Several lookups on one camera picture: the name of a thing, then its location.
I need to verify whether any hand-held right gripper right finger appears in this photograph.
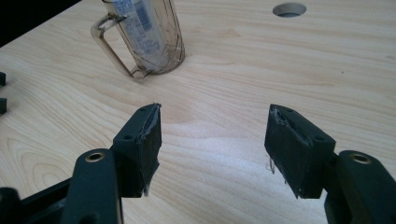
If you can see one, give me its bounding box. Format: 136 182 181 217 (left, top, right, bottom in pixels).
263 103 396 224

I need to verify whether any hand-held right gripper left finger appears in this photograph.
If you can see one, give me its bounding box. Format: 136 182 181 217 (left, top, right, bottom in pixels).
60 102 163 224

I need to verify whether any clear glass cup with handle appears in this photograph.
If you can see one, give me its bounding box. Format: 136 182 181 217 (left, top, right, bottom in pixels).
90 0 187 80

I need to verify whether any white blue toothpaste tube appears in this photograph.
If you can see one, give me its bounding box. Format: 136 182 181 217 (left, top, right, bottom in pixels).
109 0 171 71

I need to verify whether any round table cable hole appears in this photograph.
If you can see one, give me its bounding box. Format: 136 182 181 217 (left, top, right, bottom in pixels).
272 2 308 19

